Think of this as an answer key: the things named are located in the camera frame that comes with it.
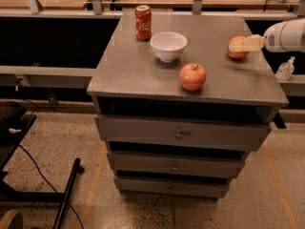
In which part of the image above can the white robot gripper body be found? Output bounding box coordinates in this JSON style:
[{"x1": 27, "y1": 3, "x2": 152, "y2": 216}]
[{"x1": 263, "y1": 19, "x2": 305, "y2": 52}]

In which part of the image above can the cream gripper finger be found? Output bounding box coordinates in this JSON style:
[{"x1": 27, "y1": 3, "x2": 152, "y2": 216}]
[{"x1": 229, "y1": 34, "x2": 264, "y2": 52}]

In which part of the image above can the orange fruit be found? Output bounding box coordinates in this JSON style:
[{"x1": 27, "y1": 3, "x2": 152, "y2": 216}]
[{"x1": 227, "y1": 35, "x2": 249, "y2": 59}]

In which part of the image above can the white ceramic bowl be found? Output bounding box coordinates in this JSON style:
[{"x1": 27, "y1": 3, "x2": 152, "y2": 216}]
[{"x1": 150, "y1": 31, "x2": 188, "y2": 62}]

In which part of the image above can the clear sanitizer bottle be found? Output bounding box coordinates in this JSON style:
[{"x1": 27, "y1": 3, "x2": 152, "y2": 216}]
[{"x1": 275, "y1": 56, "x2": 295, "y2": 81}]

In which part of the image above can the red apple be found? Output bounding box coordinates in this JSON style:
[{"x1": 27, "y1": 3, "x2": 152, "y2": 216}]
[{"x1": 179, "y1": 63, "x2": 207, "y2": 92}]

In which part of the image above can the red soda can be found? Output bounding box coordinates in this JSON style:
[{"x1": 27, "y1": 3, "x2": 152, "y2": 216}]
[{"x1": 134, "y1": 5, "x2": 152, "y2": 41}]

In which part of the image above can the grey drawer cabinet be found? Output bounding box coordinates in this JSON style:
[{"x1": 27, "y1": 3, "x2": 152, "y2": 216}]
[{"x1": 88, "y1": 14, "x2": 288, "y2": 198}]

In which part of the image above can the top grey drawer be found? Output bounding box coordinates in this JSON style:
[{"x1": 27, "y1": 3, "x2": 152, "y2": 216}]
[{"x1": 95, "y1": 114, "x2": 271, "y2": 152}]

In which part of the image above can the grey drawer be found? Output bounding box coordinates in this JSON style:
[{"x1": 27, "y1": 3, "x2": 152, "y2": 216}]
[
  {"x1": 113, "y1": 177, "x2": 229, "y2": 198},
  {"x1": 107, "y1": 152, "x2": 244, "y2": 178},
  {"x1": 95, "y1": 114, "x2": 271, "y2": 152}
]

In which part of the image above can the middle grey drawer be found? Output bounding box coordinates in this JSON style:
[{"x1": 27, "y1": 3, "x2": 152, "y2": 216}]
[{"x1": 107, "y1": 152, "x2": 244, "y2": 178}]

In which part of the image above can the bottom grey drawer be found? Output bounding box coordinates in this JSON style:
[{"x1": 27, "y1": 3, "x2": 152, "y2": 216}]
[{"x1": 113, "y1": 177, "x2": 229, "y2": 198}]

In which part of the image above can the black chair seat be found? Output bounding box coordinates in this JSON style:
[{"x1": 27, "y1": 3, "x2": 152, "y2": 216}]
[{"x1": 0, "y1": 101, "x2": 27, "y2": 125}]

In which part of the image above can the black metal stand base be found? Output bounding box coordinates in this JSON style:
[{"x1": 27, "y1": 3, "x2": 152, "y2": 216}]
[{"x1": 0, "y1": 113, "x2": 86, "y2": 229}]

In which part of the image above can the black floor cable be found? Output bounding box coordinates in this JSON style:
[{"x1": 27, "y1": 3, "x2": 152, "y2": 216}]
[{"x1": 18, "y1": 143, "x2": 85, "y2": 229}]

